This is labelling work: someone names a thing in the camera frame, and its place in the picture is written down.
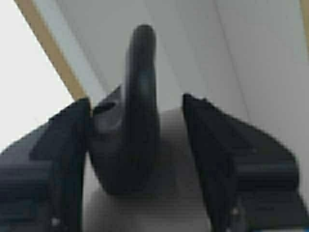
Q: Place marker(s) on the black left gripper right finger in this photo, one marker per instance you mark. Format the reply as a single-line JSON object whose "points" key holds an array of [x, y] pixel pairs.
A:
{"points": [[249, 180]]}

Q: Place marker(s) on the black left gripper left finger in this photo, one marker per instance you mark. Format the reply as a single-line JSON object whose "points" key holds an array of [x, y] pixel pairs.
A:
{"points": [[42, 174]]}

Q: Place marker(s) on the grey pot with black handles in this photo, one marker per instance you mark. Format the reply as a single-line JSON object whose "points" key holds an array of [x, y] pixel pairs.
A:
{"points": [[141, 157]]}

